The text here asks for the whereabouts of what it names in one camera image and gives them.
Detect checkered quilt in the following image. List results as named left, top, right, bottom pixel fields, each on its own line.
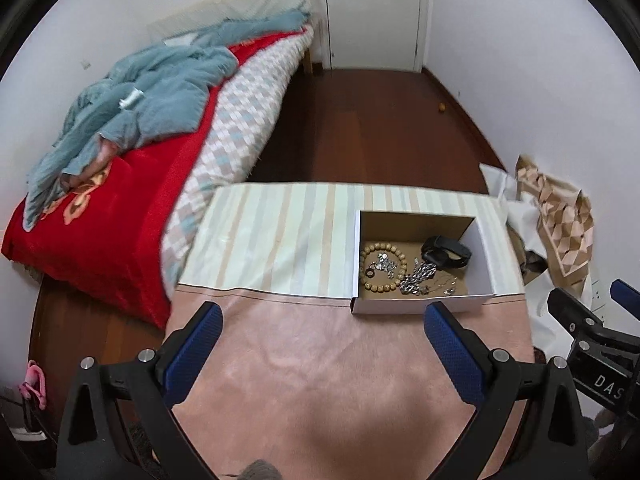
left=160, top=25, right=316, bottom=286

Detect wooden bead bracelet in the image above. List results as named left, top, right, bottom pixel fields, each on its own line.
left=359, top=241, right=408, bottom=295

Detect wooden bed leg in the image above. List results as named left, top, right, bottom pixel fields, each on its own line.
left=302, top=42, right=321, bottom=75

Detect thick silver chain bracelet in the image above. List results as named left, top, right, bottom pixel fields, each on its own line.
left=400, top=257, right=436, bottom=296

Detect thin silver charm bracelet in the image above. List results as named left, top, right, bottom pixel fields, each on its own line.
left=370, top=252, right=398, bottom=281

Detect grey fuzzy slipper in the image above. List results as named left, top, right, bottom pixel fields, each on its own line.
left=239, top=459, right=282, bottom=480

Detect pink and striped table cloth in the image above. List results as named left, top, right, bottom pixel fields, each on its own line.
left=162, top=182, right=538, bottom=480

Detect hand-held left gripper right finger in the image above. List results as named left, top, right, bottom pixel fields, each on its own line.
left=423, top=301, right=593, bottom=480

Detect white power strip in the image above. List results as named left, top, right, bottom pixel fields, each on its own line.
left=590, top=275, right=608, bottom=323

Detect black smart band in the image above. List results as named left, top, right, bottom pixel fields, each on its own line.
left=421, top=235, right=472, bottom=268

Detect brown cardboard box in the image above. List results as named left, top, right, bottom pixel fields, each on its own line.
left=506, top=227, right=532, bottom=266

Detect bed with red blanket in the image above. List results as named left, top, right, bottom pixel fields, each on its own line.
left=0, top=30, right=311, bottom=331

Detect white cardboard box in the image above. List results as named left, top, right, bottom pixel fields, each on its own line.
left=350, top=209, right=497, bottom=317

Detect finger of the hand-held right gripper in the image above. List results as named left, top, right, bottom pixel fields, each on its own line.
left=546, top=287, right=603, bottom=333
left=611, top=279, right=640, bottom=318

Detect silver pendant necklace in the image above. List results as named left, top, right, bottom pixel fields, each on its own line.
left=425, top=270, right=458, bottom=297

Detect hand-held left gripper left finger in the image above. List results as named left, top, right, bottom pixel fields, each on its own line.
left=56, top=301, right=224, bottom=480

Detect white door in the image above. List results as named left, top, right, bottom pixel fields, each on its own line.
left=322, top=0, right=426, bottom=72

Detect teal blanket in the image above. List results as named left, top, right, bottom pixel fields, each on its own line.
left=25, top=7, right=313, bottom=228

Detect pink slippers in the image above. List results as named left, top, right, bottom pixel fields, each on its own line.
left=19, top=360, right=51, bottom=411

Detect patterned folded cardboard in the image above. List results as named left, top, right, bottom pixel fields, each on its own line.
left=515, top=155, right=595, bottom=291

